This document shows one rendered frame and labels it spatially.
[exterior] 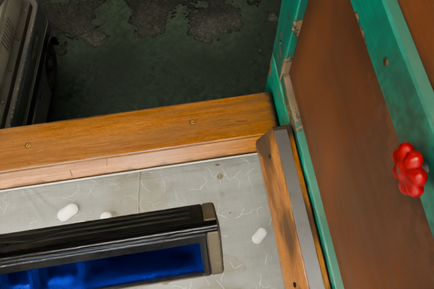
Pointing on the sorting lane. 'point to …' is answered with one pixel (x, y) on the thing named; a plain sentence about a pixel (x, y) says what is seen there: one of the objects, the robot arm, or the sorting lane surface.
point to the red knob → (409, 169)
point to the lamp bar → (115, 251)
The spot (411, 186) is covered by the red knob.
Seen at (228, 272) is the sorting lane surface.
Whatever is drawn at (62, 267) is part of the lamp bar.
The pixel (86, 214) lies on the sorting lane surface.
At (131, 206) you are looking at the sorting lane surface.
